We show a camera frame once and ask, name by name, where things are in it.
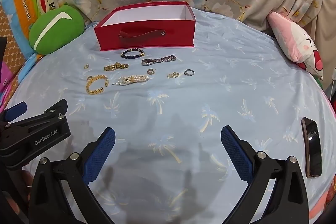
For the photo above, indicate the gold wristwatch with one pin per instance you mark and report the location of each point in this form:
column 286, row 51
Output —
column 115, row 66

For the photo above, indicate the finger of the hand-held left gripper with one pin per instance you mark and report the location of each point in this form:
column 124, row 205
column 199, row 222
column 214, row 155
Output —
column 15, row 109
column 39, row 115

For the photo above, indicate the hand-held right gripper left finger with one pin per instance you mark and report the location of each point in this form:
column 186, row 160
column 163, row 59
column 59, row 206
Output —
column 101, row 153

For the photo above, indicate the red cardboard box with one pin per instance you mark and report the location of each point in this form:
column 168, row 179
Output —
column 110, row 37

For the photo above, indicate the green round cushion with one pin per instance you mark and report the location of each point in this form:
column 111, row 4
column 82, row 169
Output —
column 68, row 32

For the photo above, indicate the black smartphone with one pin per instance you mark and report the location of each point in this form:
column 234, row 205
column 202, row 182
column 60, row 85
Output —
column 313, row 150

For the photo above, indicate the light blue palm-print bedsheet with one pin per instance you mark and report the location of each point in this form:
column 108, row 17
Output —
column 183, row 98

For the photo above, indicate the pink plush pillow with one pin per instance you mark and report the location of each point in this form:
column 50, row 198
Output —
column 288, row 37

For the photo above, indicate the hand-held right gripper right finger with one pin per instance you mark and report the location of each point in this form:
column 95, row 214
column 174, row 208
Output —
column 236, row 153

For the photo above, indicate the silver wristwatch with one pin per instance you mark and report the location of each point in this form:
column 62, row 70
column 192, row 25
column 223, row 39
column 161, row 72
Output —
column 147, row 61

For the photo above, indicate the person's left hand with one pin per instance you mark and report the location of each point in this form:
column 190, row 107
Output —
column 26, row 182

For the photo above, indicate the gold hoop earring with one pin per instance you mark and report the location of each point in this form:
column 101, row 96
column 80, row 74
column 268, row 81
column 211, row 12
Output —
column 149, row 72

